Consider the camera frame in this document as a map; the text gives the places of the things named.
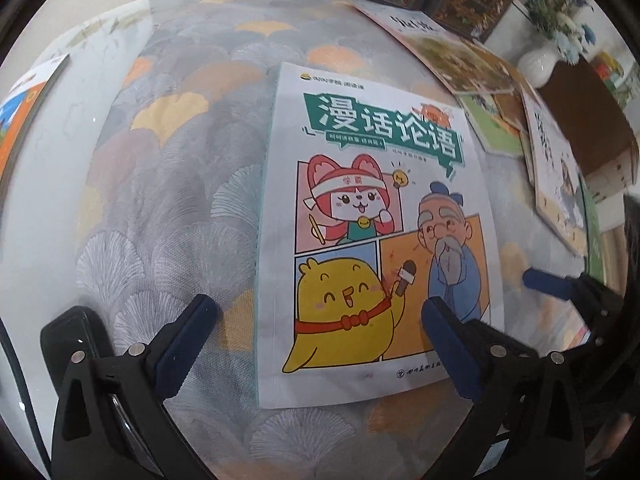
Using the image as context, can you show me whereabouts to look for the white book with landscape picture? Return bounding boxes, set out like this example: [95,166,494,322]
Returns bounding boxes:
[350,2,521,96]

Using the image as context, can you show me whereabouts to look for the white book with green-robed figure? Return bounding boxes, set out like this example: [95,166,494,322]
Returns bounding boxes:
[520,87,588,257]

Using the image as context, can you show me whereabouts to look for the ginkgo leaf print tablecloth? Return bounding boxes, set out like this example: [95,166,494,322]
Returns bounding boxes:
[75,0,596,480]

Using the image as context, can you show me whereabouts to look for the orange and blue book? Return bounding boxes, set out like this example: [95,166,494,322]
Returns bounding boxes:
[0,52,71,181]

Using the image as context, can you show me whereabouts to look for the light green picture book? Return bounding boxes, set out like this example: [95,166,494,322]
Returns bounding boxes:
[457,91,531,155]

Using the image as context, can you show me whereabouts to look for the white cartoon comic book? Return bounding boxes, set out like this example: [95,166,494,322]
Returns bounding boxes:
[254,62,505,409]

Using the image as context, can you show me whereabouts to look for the blue and white flowers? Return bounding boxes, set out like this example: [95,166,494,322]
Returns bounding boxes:
[525,0,601,63]

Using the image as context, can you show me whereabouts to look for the white ribbed vase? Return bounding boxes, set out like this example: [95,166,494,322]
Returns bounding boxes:
[517,42,561,88]

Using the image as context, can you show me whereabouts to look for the colourful small containers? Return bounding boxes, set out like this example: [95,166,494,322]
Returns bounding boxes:
[592,50,636,106]

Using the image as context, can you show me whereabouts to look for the brown wooden cabinet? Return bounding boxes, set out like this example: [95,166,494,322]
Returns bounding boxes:
[540,60,640,201]

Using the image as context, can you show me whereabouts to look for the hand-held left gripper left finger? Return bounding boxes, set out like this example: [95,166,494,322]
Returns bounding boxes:
[50,294,221,480]

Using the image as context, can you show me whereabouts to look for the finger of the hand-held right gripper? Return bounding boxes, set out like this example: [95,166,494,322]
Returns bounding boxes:
[522,267,608,321]

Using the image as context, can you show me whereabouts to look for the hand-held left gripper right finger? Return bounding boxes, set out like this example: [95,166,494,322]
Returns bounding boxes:
[421,296,621,480]

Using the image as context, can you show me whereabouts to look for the black flat device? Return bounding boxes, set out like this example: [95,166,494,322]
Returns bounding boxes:
[39,307,118,361]

